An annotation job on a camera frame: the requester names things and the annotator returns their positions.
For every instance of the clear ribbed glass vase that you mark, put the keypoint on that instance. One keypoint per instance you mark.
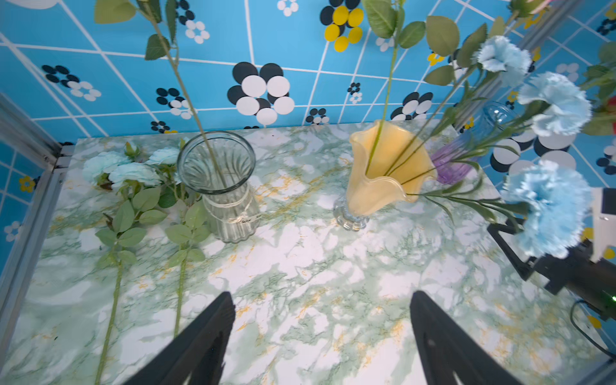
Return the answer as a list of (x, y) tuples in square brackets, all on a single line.
[(233, 212)]

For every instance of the purple tinted glass vase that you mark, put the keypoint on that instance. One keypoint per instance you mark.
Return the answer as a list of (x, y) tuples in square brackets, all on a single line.
[(453, 160)]

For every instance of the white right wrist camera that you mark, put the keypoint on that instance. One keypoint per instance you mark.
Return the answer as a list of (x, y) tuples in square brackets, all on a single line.
[(603, 216)]

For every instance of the light blue peony bouquet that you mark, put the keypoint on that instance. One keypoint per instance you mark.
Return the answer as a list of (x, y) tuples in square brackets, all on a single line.
[(601, 76)]

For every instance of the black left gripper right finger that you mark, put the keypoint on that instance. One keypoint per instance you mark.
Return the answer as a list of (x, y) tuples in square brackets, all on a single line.
[(448, 355)]

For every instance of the blue carnation stem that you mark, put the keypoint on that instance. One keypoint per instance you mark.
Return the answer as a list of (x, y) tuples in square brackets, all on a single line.
[(554, 105), (484, 60), (546, 205)]

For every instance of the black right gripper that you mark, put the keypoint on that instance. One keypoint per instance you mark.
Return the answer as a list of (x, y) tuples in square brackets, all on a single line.
[(594, 282)]

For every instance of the yellow beige vase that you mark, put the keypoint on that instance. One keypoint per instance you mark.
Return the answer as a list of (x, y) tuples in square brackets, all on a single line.
[(390, 164)]

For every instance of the aluminium frame post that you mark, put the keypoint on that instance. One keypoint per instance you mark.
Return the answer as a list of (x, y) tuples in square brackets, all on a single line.
[(32, 169), (523, 10)]

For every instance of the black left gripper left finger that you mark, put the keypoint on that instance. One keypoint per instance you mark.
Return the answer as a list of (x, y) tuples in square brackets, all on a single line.
[(196, 356)]

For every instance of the small pink rose stem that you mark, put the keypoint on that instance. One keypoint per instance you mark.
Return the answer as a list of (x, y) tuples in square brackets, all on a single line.
[(387, 20)]

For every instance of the aluminium frame post left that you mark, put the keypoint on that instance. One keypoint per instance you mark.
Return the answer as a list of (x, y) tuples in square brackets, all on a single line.
[(32, 169)]

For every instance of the aluminium frame post right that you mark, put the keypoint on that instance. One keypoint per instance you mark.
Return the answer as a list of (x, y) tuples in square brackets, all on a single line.
[(523, 10)]

